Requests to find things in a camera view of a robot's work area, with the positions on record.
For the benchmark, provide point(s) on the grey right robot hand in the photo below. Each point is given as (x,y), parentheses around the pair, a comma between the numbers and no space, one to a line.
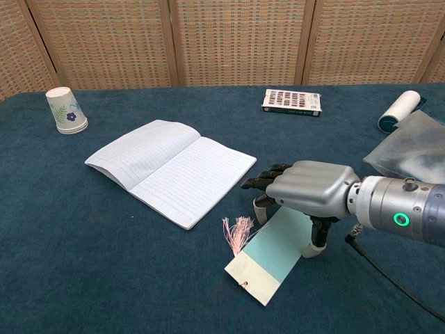
(313,188)

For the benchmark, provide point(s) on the cream and teal tasselled bookmark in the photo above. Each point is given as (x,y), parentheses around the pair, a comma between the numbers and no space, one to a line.
(267,257)

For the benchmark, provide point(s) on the small box with colour swatches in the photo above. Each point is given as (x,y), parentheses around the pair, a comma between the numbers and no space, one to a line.
(290,99)

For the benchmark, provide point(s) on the grey translucent plastic bag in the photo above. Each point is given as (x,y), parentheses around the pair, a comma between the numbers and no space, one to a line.
(406,149)

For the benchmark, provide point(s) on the white and teal lint roller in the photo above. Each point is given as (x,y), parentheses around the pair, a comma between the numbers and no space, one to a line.
(400,108)

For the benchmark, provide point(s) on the open lined notebook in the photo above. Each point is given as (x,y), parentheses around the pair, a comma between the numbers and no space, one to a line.
(180,174)

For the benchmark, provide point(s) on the woven rattan folding screen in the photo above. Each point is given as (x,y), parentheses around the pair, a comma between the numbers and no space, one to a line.
(236,41)

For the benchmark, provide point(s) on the teal tablecloth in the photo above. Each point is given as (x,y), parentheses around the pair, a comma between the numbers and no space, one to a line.
(104,271)

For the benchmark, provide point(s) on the floral print paper cup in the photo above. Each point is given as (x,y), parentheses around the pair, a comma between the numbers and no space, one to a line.
(64,111)

